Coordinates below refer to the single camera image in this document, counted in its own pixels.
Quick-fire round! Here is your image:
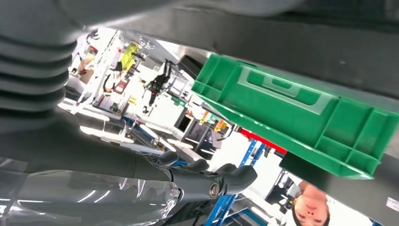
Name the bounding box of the person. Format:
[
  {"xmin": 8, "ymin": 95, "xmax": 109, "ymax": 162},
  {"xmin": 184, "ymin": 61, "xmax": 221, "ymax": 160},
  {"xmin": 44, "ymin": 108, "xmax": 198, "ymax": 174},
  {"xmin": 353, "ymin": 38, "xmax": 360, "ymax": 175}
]
[{"xmin": 291, "ymin": 180, "xmax": 332, "ymax": 226}]

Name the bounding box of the red bar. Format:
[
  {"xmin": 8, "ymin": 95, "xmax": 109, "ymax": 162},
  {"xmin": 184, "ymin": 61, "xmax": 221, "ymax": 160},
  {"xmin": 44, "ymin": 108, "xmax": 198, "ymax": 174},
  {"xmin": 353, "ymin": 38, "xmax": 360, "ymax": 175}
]
[{"xmin": 239, "ymin": 128, "xmax": 288, "ymax": 156}]

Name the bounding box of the yellow-green item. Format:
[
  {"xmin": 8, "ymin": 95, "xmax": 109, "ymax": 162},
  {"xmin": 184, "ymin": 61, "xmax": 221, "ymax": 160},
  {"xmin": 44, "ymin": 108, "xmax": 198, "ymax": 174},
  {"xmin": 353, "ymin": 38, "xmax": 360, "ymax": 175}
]
[{"xmin": 120, "ymin": 43, "xmax": 140, "ymax": 71}]

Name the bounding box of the black articulated machine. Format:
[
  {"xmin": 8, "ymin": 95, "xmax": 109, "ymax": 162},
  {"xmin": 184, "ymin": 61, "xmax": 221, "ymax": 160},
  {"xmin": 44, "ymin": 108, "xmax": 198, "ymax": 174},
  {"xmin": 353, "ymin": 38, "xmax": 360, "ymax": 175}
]
[{"xmin": 142, "ymin": 59, "xmax": 175, "ymax": 115}]

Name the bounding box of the shiny steel table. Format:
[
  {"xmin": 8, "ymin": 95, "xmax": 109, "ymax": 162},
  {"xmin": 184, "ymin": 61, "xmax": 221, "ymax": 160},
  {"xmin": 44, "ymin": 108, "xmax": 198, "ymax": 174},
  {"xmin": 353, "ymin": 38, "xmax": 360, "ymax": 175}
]
[{"xmin": 57, "ymin": 99, "xmax": 195, "ymax": 157}]

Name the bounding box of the green plastic crate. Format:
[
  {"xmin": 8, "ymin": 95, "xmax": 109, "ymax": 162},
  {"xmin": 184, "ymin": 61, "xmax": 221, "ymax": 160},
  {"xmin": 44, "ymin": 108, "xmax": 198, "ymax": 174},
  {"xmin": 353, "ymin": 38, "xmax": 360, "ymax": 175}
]
[{"xmin": 191, "ymin": 53, "xmax": 399, "ymax": 181}]

